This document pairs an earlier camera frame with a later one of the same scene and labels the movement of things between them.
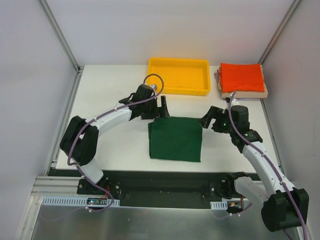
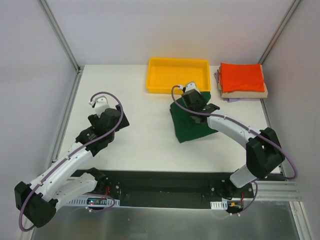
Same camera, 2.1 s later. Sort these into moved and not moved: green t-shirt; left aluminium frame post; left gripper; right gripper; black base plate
Moved: right gripper; green t-shirt; left gripper
Not moved: black base plate; left aluminium frame post
